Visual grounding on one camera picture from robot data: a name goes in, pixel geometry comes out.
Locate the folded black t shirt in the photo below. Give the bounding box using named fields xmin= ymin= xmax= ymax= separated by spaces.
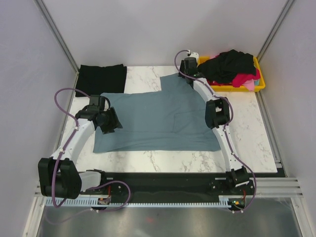
xmin=76 ymin=64 xmax=127 ymax=96

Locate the red t shirt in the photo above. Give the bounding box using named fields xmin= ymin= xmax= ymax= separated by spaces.
xmin=207 ymin=80 xmax=223 ymax=86

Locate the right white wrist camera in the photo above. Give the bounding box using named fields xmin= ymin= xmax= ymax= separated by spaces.
xmin=187 ymin=50 xmax=199 ymax=60

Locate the right aluminium frame post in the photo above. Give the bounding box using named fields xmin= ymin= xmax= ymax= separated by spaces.
xmin=257 ymin=0 xmax=296 ymax=62

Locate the aluminium frame post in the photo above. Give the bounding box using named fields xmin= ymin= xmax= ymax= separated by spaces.
xmin=257 ymin=0 xmax=296 ymax=62
xmin=33 ymin=0 xmax=79 ymax=73

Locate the crumpled black t shirt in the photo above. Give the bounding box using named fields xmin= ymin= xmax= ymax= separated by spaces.
xmin=197 ymin=49 xmax=257 ymax=84

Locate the aluminium front rail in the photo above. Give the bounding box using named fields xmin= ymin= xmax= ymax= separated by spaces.
xmin=34 ymin=176 xmax=304 ymax=198

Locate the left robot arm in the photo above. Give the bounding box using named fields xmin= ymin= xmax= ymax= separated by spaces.
xmin=38 ymin=95 xmax=122 ymax=199

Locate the yellow plastic bin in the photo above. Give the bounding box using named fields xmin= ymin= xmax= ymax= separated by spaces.
xmin=197 ymin=56 xmax=266 ymax=92

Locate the left aluminium frame post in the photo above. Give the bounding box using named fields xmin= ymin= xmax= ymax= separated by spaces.
xmin=33 ymin=0 xmax=79 ymax=73

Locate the teal t shirt in bin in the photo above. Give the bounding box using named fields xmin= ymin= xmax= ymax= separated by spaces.
xmin=254 ymin=79 xmax=260 ymax=86

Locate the light pink t shirt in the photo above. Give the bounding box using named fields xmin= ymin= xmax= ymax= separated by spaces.
xmin=242 ymin=79 xmax=255 ymax=91

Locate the blue-grey t shirt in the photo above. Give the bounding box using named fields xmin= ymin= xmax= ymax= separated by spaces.
xmin=93 ymin=74 xmax=220 ymax=154

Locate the white slotted cable duct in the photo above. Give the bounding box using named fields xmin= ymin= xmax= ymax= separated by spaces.
xmin=45 ymin=195 xmax=230 ymax=207

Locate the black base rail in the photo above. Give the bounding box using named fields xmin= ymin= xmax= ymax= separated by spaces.
xmin=81 ymin=172 xmax=286 ymax=204

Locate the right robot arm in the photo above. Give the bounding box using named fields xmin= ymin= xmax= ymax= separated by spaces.
xmin=178 ymin=56 xmax=250 ymax=195

